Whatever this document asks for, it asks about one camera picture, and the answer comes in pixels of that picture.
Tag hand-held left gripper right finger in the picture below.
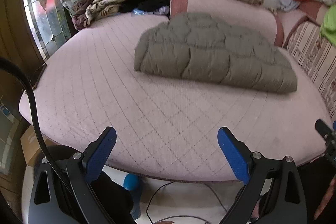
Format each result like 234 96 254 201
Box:
217 127 307 224

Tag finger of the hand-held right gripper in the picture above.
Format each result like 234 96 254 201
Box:
315 119 336 146

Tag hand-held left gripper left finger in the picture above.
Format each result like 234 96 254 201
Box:
28 126 117 224

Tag olive quilted hooded jacket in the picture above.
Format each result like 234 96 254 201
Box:
134 12 298 94

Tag blue slipper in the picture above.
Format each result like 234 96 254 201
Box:
123 174 144 220

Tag cardboard box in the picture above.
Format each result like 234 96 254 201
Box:
20 124 57 168

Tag pink quilted sofa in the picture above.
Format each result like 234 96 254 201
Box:
18 0 336 184

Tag dark phone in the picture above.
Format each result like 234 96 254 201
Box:
33 63 48 90

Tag green cloth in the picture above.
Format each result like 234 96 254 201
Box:
319 4 336 46

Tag grey-blue cloth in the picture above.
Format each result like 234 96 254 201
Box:
278 0 300 12

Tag patterned glass door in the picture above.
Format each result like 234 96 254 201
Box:
21 0 78 59

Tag brown floral blanket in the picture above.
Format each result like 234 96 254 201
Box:
72 0 143 31

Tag black floor cable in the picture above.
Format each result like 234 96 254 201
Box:
146 181 227 224

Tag black strap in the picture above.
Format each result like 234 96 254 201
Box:
0 57 74 195

